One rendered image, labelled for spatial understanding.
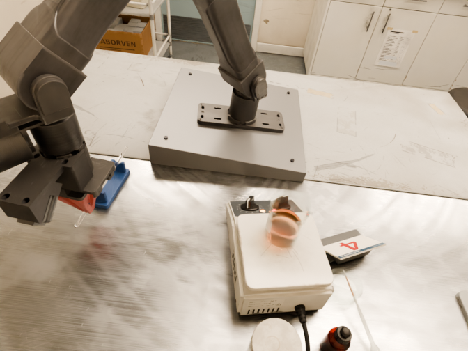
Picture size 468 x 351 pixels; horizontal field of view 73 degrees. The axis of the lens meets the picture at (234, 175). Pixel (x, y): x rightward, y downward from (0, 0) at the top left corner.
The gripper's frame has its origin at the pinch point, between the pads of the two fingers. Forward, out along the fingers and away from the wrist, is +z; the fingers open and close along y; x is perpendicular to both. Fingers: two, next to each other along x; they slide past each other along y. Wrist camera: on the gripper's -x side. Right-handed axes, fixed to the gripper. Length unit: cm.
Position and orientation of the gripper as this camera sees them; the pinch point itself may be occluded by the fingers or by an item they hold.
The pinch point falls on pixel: (88, 207)
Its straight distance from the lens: 59.4
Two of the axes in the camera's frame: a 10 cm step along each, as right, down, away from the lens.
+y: 9.8, 1.9, -0.7
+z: -0.8, 6.8, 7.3
